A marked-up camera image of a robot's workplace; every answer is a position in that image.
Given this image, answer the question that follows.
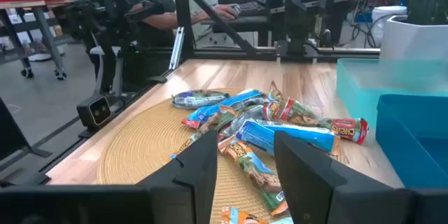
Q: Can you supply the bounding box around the white hexagonal plant pot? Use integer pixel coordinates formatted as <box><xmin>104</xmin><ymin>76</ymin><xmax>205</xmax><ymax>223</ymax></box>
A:
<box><xmin>379</xmin><ymin>15</ymin><xmax>448</xmax><ymax>61</ymax></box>

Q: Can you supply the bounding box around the black stand leg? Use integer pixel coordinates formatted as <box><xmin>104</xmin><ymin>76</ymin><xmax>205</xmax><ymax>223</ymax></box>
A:
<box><xmin>0</xmin><ymin>96</ymin><xmax>53</xmax><ymax>162</ymax></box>

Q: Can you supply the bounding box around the black desk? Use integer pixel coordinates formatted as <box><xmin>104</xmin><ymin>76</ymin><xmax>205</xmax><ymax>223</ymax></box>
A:
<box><xmin>201</xmin><ymin>15</ymin><xmax>281</xmax><ymax>48</ymax></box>

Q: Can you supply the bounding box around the black depth camera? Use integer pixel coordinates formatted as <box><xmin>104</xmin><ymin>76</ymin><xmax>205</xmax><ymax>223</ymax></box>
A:
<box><xmin>76</xmin><ymin>94</ymin><xmax>115</xmax><ymax>130</ymax></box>

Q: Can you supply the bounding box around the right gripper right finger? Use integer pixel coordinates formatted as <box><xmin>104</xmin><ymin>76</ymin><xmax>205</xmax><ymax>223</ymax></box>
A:
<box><xmin>274</xmin><ymin>132</ymin><xmax>414</xmax><ymax>224</ymax></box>

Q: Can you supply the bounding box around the person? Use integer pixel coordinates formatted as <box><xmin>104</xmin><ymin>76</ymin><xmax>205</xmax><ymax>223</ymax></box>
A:
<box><xmin>110</xmin><ymin>0</ymin><xmax>241</xmax><ymax>48</ymax></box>

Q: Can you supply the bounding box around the wooden top cart table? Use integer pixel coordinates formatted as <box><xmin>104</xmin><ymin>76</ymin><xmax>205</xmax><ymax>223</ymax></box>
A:
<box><xmin>0</xmin><ymin>0</ymin><xmax>76</xmax><ymax>80</ymax></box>

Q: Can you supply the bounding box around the teal translucent plastic bin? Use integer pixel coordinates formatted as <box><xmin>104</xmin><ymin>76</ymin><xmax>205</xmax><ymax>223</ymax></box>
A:
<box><xmin>335</xmin><ymin>57</ymin><xmax>448</xmax><ymax>129</ymax></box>

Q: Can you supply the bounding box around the green orange granola bar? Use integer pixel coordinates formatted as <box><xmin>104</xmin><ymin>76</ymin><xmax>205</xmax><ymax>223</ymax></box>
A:
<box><xmin>197</xmin><ymin>106</ymin><xmax>242</xmax><ymax>137</ymax></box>
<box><xmin>217</xmin><ymin>135</ymin><xmax>290</xmax><ymax>217</ymax></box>

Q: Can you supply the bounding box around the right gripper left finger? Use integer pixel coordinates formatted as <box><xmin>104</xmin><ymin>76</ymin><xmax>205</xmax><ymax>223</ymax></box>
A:
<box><xmin>136</xmin><ymin>131</ymin><xmax>218</xmax><ymax>224</ymax></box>

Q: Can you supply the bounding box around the black keyboard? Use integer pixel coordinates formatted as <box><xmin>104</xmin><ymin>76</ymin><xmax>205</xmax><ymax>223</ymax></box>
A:
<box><xmin>229</xmin><ymin>1</ymin><xmax>267</xmax><ymax>18</ymax></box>

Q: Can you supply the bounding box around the round wooden plate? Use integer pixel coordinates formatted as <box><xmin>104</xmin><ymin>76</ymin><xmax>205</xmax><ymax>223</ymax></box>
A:
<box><xmin>97</xmin><ymin>87</ymin><xmax>342</xmax><ymax>224</ymax></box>

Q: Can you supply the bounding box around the black office chair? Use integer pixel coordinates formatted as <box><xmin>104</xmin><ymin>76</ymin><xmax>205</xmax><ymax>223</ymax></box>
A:
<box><xmin>64</xmin><ymin>0</ymin><xmax>123</xmax><ymax>95</ymax></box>

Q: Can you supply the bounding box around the blue orange-tipped granola bar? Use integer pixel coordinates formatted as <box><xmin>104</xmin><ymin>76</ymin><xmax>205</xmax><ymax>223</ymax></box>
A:
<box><xmin>235</xmin><ymin>118</ymin><xmax>341</xmax><ymax>158</ymax></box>

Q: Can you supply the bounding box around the white bucket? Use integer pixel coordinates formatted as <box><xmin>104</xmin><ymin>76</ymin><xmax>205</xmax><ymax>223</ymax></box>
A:
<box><xmin>370</xmin><ymin>5</ymin><xmax>409</xmax><ymax>48</ymax></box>

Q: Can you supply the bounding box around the person's hand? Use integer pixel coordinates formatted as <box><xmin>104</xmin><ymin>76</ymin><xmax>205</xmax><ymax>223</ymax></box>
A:
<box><xmin>209</xmin><ymin>3</ymin><xmax>239</xmax><ymax>21</ymax></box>

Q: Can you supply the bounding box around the silver aluminium bracket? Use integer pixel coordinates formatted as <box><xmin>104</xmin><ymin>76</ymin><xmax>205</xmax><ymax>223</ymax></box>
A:
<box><xmin>169</xmin><ymin>26</ymin><xmax>186</xmax><ymax>71</ymax></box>

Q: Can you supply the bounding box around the silver blue granola bar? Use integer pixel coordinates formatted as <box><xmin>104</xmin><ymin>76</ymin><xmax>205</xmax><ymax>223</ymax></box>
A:
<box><xmin>171</xmin><ymin>90</ymin><xmax>231</xmax><ymax>110</ymax></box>
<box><xmin>220</xmin><ymin>104</ymin><xmax>266</xmax><ymax>137</ymax></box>

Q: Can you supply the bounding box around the dark blue plastic bin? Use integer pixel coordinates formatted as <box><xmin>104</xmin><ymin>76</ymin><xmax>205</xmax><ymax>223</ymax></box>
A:
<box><xmin>376</xmin><ymin>93</ymin><xmax>448</xmax><ymax>190</ymax></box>

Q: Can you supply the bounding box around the light blue snack bag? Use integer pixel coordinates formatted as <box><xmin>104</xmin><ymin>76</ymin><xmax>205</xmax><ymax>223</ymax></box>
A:
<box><xmin>220</xmin><ymin>206</ymin><xmax>270</xmax><ymax>224</ymax></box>

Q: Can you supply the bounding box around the red green Chewy bar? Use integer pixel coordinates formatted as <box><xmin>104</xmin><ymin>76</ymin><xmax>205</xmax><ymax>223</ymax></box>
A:
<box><xmin>262</xmin><ymin>80</ymin><xmax>320</xmax><ymax>127</ymax></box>
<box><xmin>316</xmin><ymin>117</ymin><xmax>370</xmax><ymax>146</ymax></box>

